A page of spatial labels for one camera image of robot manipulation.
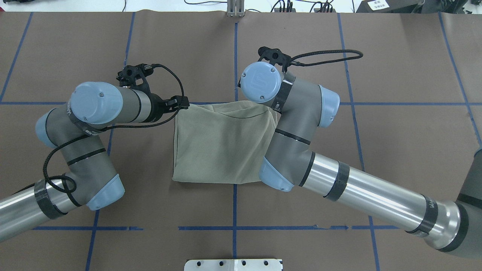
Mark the olive green long-sleeve shirt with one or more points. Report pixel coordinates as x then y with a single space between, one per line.
222 143

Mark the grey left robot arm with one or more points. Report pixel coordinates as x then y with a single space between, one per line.
78 171

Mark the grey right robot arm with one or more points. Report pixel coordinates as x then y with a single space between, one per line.
413 167

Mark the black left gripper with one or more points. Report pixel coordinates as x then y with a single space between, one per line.
155 107

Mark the grey aluminium camera post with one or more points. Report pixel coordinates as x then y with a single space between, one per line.
235 8

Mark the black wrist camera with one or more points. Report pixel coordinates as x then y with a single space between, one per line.
134 77
275 56

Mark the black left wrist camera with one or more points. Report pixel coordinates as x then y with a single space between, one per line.
134 77

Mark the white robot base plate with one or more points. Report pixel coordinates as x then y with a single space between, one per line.
234 265

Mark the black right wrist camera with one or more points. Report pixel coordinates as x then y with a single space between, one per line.
275 56

